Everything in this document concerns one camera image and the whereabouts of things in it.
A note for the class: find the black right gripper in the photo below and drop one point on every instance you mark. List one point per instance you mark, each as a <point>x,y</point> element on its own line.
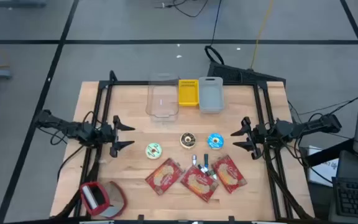
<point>261,133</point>

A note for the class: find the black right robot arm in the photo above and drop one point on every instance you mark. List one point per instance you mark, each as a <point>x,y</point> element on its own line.
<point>306,126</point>

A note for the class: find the blue marker dark cap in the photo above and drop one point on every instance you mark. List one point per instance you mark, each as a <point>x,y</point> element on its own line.
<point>206,160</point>

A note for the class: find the cream round object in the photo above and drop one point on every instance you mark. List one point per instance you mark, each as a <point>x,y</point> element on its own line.
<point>187,140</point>

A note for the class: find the blue frosted donut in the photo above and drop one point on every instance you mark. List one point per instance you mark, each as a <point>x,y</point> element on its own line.
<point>215,141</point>

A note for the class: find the white cylinder roll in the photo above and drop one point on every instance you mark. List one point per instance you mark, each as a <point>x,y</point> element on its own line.
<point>89,197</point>

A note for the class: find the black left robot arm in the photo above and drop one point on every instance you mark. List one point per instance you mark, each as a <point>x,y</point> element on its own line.
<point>73,129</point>

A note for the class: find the light grey plastic bin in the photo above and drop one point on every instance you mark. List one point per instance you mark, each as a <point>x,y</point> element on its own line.
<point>211,98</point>

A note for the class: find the clear plastic bin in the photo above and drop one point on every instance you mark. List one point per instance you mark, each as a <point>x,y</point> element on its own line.
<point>166,117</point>

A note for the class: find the white paper sheet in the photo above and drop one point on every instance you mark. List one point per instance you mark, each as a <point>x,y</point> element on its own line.
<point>325,171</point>

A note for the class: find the red popcorn packet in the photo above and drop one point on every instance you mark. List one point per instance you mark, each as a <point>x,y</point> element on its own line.
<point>199,184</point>
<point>164,176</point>
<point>230,175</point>

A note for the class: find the grey side desk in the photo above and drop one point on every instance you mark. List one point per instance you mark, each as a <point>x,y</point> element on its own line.
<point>346,168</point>

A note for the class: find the black metal table frame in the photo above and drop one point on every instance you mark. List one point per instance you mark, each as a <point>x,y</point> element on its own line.
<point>135,83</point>

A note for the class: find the yellow plastic basket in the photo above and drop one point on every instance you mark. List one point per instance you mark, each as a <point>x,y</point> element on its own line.
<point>188,93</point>

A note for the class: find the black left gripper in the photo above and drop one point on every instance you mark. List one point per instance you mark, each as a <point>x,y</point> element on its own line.
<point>107,133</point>

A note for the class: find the black keyboard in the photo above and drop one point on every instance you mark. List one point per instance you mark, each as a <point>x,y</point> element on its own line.
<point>356,199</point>

